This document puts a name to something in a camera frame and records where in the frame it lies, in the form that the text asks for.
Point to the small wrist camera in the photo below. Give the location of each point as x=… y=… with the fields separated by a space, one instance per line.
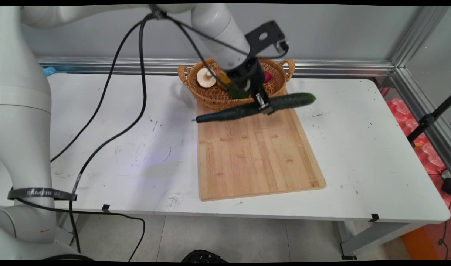
x=283 y=45

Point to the blue plastic item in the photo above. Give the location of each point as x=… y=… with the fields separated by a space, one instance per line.
x=51 y=71

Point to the slanted aluminium frame rail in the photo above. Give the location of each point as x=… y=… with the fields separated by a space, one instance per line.
x=414 y=40

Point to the orange box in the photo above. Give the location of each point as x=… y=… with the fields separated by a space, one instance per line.
x=425 y=242

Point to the white mushroom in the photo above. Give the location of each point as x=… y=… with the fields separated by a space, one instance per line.
x=205 y=78

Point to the black tripod stand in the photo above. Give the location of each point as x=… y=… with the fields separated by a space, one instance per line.
x=428 y=120

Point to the dark green cucumber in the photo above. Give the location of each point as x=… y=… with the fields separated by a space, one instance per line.
x=295 y=100

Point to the black round floor object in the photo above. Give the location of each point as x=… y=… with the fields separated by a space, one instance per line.
x=203 y=256

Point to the woven wicker basket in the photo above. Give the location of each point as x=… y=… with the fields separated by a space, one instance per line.
x=210 y=96

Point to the pink foam packing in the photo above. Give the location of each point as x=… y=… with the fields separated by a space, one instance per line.
x=427 y=153

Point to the black table edge clip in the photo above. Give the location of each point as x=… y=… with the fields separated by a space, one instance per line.
x=374 y=217
x=105 y=208

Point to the small black device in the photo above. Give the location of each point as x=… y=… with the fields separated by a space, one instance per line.
x=447 y=183

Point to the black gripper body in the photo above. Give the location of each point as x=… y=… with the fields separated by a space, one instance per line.
x=247 y=74

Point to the pink vegetable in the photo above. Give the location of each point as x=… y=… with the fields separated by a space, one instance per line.
x=268 y=76

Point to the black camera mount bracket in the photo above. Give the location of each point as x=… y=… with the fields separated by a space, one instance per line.
x=270 y=31

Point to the green leafy vegetable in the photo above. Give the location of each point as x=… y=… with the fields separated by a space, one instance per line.
x=238 y=94

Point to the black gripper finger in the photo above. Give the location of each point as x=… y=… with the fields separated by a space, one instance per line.
x=263 y=103

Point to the yellow vegetable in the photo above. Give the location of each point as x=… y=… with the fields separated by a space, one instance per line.
x=223 y=82

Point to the grey table leg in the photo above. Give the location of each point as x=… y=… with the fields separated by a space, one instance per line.
x=377 y=236

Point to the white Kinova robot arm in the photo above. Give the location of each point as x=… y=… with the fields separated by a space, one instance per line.
x=26 y=111

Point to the bamboo cutting board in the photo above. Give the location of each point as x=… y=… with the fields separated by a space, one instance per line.
x=255 y=159

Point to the horizontal aluminium frame rail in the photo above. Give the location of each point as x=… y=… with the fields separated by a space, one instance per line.
x=340 y=67

